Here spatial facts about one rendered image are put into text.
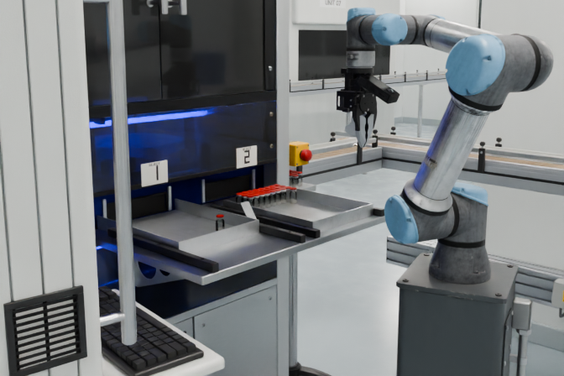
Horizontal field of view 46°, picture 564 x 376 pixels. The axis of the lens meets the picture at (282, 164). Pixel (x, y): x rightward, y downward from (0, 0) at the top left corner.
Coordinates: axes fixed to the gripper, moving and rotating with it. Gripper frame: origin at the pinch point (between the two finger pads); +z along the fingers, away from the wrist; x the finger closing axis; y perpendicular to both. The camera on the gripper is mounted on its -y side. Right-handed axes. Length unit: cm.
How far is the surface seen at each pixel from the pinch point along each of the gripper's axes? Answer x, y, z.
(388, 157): -81, 50, 20
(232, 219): 28.6, 21.3, 19.6
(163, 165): 39, 37, 6
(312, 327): -85, 93, 109
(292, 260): -30, 54, 53
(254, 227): 29.6, 11.8, 19.8
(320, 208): -1.3, 16.7, 21.2
